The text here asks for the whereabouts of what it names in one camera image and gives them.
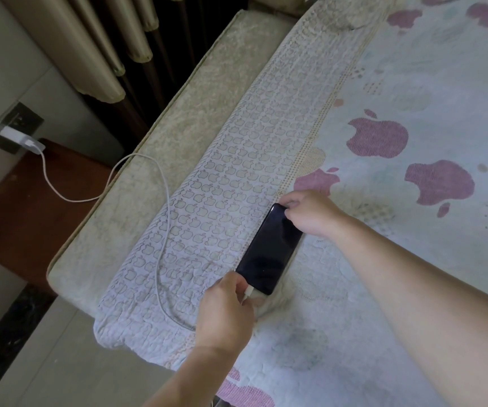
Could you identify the person's right fingers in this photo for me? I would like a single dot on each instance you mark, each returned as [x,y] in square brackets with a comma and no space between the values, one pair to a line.
[291,203]

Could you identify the white charger plug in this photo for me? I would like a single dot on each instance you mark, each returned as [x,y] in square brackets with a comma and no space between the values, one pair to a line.
[20,138]

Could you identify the black smartphone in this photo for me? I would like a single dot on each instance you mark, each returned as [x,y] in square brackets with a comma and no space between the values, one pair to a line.
[269,250]

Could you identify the brown wooden nightstand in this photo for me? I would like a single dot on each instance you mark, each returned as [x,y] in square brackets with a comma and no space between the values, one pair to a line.
[36,207]

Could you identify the person's left hand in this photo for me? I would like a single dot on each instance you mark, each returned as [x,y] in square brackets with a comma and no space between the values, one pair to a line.
[223,313]

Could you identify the grey wall socket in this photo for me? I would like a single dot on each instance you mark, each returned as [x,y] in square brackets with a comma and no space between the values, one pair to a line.
[13,127]

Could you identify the apple print bed sheet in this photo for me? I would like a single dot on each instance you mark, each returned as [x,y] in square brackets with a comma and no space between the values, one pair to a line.
[333,186]

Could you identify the person's right hand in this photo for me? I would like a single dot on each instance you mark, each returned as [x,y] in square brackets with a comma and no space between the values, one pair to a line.
[316,214]

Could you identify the person's right forearm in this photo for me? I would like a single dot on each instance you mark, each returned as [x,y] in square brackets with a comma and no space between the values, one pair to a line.
[430,309]

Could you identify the person's left forearm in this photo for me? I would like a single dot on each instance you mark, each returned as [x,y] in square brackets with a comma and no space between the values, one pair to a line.
[189,377]

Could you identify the beige curtain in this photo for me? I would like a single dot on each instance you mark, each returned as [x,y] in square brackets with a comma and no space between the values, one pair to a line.
[100,42]

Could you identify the beige mattress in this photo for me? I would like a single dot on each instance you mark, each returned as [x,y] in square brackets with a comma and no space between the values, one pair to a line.
[155,144]

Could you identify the person's left thumb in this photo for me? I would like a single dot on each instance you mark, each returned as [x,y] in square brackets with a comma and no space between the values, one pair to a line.
[244,301]

